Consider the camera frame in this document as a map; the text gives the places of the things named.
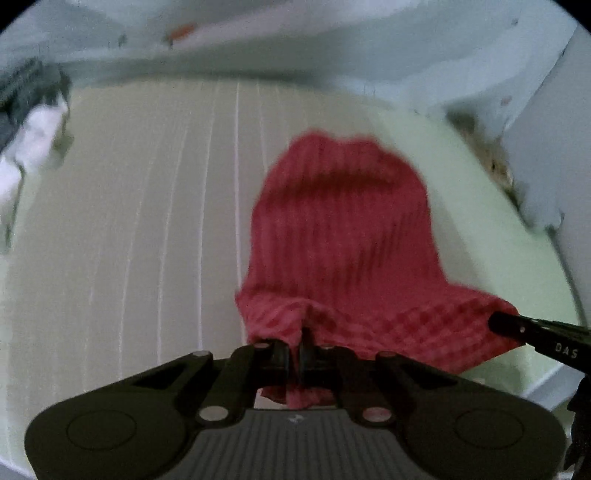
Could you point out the person's right hand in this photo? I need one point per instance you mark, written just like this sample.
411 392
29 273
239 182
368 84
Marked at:
581 424

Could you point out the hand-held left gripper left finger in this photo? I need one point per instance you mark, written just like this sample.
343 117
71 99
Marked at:
279 362

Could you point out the blue checked shirt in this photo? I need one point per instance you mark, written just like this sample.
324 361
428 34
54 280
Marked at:
27 87

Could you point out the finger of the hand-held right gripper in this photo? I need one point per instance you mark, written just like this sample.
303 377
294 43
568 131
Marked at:
512 325

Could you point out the green grid mat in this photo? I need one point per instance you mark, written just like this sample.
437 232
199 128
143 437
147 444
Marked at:
138 207

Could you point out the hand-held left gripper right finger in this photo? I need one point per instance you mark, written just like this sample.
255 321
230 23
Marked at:
308 365

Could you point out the white garment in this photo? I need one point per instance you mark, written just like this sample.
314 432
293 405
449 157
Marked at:
32 138

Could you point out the light blue printed bed sheet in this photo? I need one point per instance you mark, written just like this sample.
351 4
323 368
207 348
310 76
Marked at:
323 32

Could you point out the red checked shirt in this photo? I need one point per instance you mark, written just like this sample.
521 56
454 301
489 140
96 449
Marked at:
341 230

